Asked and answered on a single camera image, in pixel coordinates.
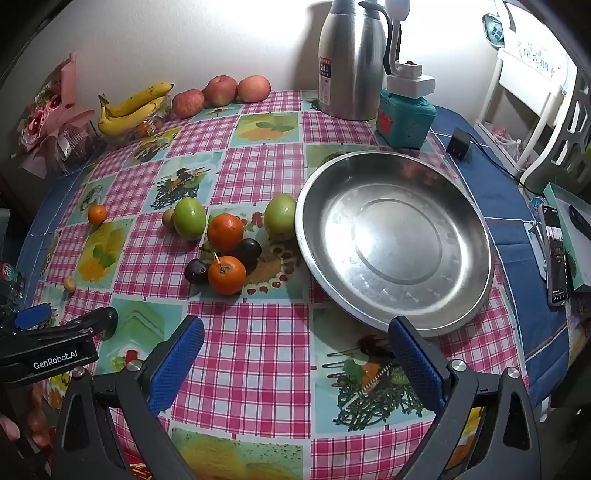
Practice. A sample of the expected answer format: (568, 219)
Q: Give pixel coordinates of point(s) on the white gooseneck lamp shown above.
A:
(398, 11)

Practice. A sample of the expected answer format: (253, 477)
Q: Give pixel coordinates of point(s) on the person's left hand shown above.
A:
(37, 417)

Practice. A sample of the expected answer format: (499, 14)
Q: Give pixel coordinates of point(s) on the dark grapes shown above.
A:
(195, 271)

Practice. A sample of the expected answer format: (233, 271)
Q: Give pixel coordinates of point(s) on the large orange with stem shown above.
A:
(226, 276)

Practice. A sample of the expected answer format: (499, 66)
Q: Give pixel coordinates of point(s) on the stainless steel basin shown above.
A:
(397, 240)

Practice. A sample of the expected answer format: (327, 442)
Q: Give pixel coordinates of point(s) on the pink wrapped flower bouquet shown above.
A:
(51, 124)

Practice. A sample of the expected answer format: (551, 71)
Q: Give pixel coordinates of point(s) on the red apple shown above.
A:
(220, 90)
(187, 103)
(253, 88)

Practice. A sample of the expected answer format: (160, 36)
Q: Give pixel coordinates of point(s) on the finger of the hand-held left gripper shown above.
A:
(99, 321)
(32, 316)

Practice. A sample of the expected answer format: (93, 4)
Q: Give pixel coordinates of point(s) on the large green fruit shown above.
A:
(189, 218)

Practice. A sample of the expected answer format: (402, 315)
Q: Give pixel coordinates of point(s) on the teal carton box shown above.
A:
(577, 240)

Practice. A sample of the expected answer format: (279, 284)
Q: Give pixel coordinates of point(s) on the tangerine in clear container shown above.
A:
(148, 128)

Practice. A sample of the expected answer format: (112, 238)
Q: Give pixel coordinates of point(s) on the teal box with red label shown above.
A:
(404, 120)

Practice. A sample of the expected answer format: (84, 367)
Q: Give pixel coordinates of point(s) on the dark purple plum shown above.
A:
(250, 248)

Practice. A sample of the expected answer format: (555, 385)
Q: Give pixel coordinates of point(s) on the oval brown fruit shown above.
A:
(168, 217)

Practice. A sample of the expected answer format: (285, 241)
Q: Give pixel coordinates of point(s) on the pink checkered fruit-print tablecloth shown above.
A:
(258, 152)

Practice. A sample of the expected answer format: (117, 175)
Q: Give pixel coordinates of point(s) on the clear plastic fruit container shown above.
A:
(138, 134)

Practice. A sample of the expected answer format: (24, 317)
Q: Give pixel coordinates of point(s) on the smartphone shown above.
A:
(554, 256)

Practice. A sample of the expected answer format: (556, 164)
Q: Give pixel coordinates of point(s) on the stainless steel thermos jug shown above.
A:
(351, 60)

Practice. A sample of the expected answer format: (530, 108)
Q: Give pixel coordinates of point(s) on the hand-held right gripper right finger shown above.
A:
(415, 360)

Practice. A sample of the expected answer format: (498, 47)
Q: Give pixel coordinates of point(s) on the small round brown fruit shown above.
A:
(69, 285)

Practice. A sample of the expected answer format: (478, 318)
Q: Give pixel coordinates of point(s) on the black charger plug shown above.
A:
(458, 144)

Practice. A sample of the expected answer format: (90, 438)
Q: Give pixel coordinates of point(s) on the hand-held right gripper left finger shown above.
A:
(178, 360)

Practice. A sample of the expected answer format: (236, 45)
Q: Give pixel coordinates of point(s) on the white chair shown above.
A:
(531, 87)

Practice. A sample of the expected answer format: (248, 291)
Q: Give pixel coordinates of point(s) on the small tangerine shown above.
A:
(97, 215)

